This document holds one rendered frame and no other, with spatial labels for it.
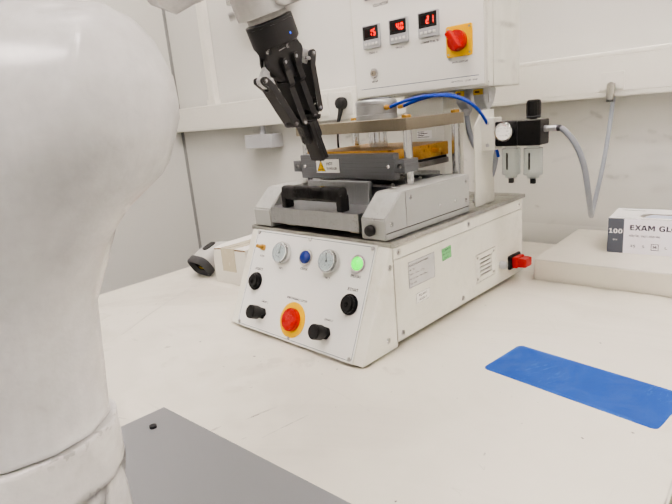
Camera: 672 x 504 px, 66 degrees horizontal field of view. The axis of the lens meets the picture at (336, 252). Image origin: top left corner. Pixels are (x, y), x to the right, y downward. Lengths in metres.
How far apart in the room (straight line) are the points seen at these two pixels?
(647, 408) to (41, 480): 0.64
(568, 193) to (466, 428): 0.91
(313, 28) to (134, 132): 1.63
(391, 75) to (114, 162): 0.94
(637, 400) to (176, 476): 0.55
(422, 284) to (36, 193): 0.69
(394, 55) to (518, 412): 0.76
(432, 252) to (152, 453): 0.53
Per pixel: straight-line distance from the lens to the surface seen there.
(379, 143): 1.01
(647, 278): 1.13
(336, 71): 1.81
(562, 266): 1.16
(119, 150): 0.27
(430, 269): 0.89
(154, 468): 0.59
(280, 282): 0.94
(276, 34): 0.84
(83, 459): 0.36
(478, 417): 0.69
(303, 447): 0.66
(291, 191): 0.93
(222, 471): 0.56
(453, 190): 0.95
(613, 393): 0.77
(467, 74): 1.07
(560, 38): 1.46
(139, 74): 0.28
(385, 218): 0.80
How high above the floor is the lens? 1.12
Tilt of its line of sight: 15 degrees down
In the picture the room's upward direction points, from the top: 5 degrees counter-clockwise
